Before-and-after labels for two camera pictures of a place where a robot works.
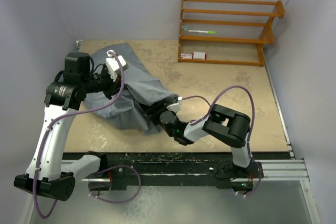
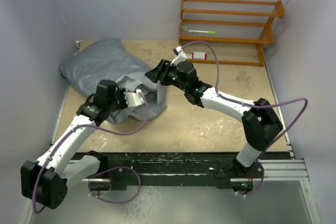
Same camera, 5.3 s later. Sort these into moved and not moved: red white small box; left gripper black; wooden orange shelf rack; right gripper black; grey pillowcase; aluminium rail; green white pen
Moved: left gripper black; right gripper black; grey pillowcase
Not moved: green white pen; aluminium rail; red white small box; wooden orange shelf rack
